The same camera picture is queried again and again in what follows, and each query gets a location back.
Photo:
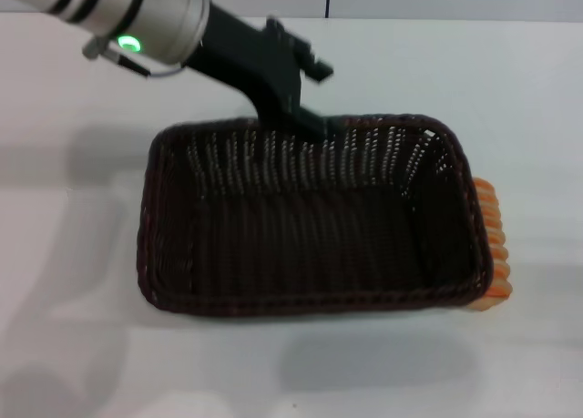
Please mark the dark brown wicker basket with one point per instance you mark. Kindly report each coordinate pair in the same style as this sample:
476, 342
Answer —
296, 254

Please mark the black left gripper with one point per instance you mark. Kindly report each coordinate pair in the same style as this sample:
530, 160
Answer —
255, 67

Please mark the orange striped bread roll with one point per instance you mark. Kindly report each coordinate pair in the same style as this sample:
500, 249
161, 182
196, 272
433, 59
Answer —
498, 290

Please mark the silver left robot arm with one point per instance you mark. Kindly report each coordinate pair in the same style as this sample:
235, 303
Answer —
136, 13

